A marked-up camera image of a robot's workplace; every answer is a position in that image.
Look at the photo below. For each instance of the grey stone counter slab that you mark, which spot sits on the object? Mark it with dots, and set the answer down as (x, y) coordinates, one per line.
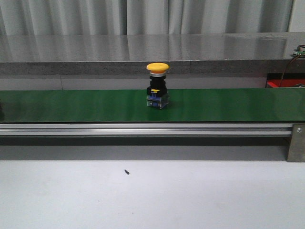
(130, 54)

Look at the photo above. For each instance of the grey pleated curtain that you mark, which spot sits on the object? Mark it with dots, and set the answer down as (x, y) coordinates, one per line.
(130, 17)

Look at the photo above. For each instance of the green conveyor belt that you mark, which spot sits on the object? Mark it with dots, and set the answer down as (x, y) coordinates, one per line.
(185, 105)

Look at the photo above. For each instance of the metal conveyor support bracket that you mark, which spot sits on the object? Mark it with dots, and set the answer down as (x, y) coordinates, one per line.
(296, 151)

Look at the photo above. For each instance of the aluminium conveyor side rail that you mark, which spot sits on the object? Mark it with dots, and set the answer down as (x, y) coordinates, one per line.
(148, 129)

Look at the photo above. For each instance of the small green circuit board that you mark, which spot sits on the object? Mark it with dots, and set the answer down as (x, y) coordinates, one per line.
(299, 51)

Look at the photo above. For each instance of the red bin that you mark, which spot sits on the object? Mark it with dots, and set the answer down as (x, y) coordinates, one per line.
(289, 80)

